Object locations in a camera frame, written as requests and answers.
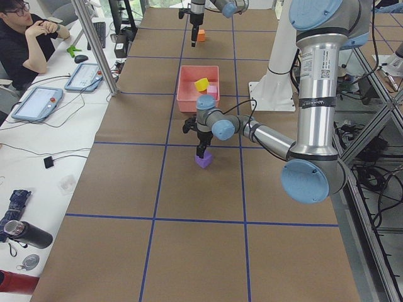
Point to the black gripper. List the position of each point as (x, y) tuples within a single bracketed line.
[(203, 137), (195, 18)]

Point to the orange foam block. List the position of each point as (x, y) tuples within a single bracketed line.
[(201, 35)]

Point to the purple foam block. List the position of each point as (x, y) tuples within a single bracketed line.
[(205, 161)]

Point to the yellow foam block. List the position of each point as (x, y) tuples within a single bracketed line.
[(202, 84)]

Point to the pink foam block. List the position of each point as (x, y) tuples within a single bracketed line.
[(213, 91)]

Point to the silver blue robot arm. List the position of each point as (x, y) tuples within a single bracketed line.
[(313, 170), (227, 8)]

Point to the pink plastic bin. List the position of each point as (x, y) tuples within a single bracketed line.
[(187, 94)]

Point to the black box with white label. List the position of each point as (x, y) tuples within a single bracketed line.
[(121, 47)]

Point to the black keyboard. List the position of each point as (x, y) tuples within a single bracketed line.
[(100, 30)]

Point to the far teach pendant tablet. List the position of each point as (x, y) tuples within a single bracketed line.
[(86, 78)]

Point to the teach pendant tablet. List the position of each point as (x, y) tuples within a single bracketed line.
[(86, 78), (38, 104)]

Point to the black computer mouse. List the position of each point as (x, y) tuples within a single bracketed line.
[(80, 58)]

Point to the green plastic tool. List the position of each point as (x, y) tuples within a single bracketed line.
[(71, 50)]

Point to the small black square device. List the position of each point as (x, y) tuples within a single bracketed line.
[(48, 162)]

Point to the near teach pendant tablet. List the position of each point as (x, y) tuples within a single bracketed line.
[(38, 104)]

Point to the seated person in black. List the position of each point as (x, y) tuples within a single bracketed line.
[(26, 42)]

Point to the folded dark blue umbrella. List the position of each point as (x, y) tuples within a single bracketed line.
[(17, 204)]

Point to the black water bottle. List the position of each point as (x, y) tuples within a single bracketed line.
[(24, 232)]

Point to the red bottle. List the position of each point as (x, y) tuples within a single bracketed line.
[(18, 283)]

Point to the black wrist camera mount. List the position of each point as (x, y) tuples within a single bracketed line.
[(190, 124)]

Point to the aluminium frame post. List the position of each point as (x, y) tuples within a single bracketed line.
[(90, 33)]

